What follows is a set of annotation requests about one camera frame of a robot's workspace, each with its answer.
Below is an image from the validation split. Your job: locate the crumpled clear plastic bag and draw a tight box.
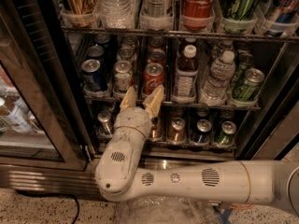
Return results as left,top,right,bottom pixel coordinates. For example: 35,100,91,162
114,196,222,224

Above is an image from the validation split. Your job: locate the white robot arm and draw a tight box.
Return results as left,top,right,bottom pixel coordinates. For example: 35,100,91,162
95,85,299,216

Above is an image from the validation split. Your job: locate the blue silver red bull can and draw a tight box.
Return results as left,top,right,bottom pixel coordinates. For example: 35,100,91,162
264,0,299,37

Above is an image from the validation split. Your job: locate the front clear water bottle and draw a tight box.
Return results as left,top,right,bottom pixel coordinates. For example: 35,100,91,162
200,50,235,106

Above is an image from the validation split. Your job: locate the blue front pepsi can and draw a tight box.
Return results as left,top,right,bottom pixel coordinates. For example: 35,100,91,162
81,59,107,91

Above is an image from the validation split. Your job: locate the bottom shelf copper can right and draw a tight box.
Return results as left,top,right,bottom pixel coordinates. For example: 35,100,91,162
167,117,185,142

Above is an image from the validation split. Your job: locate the orange extension cable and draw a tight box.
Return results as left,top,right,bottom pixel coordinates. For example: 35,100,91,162
229,203,255,211

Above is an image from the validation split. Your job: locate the white green rear soda can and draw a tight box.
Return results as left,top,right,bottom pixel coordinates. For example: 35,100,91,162
121,36,139,49

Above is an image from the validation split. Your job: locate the blue rear pepsi can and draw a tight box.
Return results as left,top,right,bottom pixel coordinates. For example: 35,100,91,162
94,35,110,48

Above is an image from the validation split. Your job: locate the large red coca-cola bottle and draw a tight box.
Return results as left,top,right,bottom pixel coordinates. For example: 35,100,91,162
181,0,213,30

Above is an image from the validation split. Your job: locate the blue pepsi can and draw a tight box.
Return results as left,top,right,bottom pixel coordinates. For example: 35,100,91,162
94,35,110,48
87,46,105,61
81,59,107,91

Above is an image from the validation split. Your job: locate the red rear coke can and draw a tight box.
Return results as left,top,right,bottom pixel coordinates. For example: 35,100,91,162
148,36,165,49

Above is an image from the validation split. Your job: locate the bottom shelf copper can left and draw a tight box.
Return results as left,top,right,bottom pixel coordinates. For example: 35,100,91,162
150,117,162,139

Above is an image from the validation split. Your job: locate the shelf copper can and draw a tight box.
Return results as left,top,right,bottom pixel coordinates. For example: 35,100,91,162
150,117,162,139
167,117,185,142

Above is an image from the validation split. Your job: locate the white green soda can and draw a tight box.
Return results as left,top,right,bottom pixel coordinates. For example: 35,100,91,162
117,47,136,63
113,61,134,93
121,36,139,49

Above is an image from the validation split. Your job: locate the white green front soda can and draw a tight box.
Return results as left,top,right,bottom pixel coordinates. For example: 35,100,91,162
113,61,134,93

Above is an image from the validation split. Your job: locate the tall green energy can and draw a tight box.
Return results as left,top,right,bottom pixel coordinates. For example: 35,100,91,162
221,0,260,34

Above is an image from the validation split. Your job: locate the top shelf clear water bottle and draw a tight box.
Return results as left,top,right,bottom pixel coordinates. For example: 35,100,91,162
100,0,135,29

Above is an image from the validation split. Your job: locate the rear brown tea bottle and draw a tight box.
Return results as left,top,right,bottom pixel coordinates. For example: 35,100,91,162
178,37,197,55

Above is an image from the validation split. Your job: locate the rear clear water bottle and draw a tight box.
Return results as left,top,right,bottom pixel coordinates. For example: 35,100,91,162
211,40,234,60

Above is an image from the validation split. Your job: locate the bottom shelf blue can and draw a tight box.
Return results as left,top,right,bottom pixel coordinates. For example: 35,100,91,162
191,119,212,145

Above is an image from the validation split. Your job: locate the red front coke can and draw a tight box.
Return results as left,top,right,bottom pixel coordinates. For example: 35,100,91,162
142,63,165,96

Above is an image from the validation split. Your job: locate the black power cable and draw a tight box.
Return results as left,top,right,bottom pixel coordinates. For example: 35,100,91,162
15,189,80,224

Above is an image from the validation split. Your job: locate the brown tea bottle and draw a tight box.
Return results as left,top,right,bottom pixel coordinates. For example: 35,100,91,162
178,37,197,55
172,45,199,103

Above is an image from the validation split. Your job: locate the front brown tea bottle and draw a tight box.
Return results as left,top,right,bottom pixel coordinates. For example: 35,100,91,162
172,45,199,103

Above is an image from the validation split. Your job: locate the stainless steel glass-door fridge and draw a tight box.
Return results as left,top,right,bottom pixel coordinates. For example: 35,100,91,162
0,0,299,199

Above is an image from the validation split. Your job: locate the bottom shelf green can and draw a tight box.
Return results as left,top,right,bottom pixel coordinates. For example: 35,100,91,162
214,120,236,146

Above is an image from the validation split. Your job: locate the bottle behind glass door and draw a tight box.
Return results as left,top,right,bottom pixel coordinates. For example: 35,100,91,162
0,96,33,133

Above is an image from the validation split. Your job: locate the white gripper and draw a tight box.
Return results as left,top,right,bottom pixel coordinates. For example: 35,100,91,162
114,85,164,139

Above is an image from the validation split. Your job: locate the top shelf gold can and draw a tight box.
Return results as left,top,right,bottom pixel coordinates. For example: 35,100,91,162
65,0,98,27

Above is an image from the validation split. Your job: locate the red coke can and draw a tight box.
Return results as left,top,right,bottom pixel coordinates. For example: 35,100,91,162
147,49,166,66
142,63,165,96
148,36,165,49

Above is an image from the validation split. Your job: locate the top shelf white label bottle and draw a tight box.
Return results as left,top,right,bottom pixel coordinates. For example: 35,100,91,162
142,0,172,19

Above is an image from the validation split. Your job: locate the bottom shelf silver can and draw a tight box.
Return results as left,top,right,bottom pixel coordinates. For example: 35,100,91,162
97,110,114,135

